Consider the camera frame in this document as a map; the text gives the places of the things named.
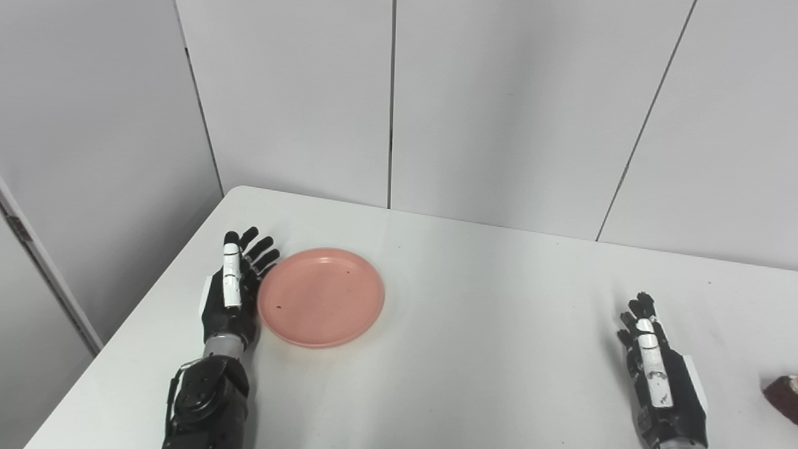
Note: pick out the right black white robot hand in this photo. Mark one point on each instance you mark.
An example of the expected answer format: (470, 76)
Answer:
(661, 380)

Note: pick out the pink round plate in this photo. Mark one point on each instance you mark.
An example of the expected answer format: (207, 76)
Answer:
(321, 297)

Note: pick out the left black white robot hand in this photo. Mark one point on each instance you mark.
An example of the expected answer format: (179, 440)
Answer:
(230, 299)

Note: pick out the chocolate cake slice with fruit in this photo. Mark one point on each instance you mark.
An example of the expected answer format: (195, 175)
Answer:
(784, 396)

